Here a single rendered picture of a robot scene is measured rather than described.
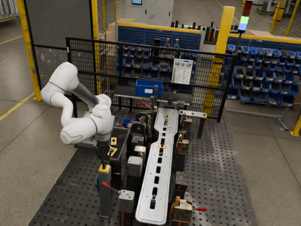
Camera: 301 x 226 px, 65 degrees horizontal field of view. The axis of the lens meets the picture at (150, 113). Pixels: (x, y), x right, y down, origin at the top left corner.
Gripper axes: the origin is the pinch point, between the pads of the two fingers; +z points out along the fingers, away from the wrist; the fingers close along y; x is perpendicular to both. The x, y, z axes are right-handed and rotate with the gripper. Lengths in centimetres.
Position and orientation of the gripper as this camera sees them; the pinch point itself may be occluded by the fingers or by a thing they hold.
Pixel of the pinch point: (104, 163)
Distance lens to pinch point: 154.4
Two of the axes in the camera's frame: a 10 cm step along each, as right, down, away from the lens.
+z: -0.7, 8.6, 5.1
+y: 9.9, 1.3, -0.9
